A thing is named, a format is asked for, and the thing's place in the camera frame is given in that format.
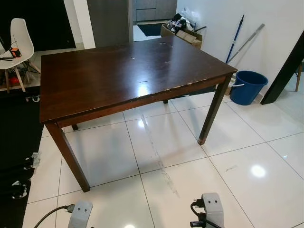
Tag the white plastic chair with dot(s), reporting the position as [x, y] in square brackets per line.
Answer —
[21, 40]

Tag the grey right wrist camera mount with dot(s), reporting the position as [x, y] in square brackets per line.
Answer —
[213, 209]

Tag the blue plastic bucket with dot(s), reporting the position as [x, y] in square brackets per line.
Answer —
[247, 88]

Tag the wooden legged chair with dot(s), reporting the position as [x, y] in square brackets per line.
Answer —
[299, 76]

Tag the black slanted beam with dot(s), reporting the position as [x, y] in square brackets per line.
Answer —
[285, 71]

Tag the open cardboard box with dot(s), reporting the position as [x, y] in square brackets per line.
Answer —
[187, 37]

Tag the blue mop pole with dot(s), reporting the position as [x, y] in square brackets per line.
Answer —
[236, 38]

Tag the dark doormat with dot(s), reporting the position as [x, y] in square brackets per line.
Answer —
[151, 29]

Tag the grey metal pole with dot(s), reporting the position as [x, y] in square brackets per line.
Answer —
[249, 40]

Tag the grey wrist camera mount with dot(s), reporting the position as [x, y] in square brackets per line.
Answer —
[213, 209]
[80, 214]

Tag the black white clothes pile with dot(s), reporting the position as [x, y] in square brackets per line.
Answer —
[180, 21]

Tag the dark wooden table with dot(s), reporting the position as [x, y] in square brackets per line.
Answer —
[118, 76]

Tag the grey door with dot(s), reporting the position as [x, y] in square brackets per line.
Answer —
[109, 21]

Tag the black floor mat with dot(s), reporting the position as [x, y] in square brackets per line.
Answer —
[16, 133]

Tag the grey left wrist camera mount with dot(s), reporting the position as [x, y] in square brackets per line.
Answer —
[80, 214]

